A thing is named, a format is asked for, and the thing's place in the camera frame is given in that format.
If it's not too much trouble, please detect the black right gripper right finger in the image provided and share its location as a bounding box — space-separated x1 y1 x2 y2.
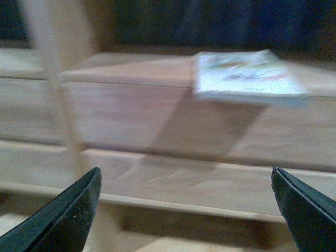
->
271 166 335 251

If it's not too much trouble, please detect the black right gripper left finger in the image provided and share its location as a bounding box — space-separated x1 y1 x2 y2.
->
1 167 102 251

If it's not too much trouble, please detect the white paperback book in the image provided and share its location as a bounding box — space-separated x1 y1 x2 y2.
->
193 50 311 107

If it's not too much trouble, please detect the wooden bookshelf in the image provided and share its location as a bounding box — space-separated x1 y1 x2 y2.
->
1 1 335 251

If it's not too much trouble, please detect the dark blue curtain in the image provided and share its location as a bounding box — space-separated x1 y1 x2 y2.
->
0 0 336 61

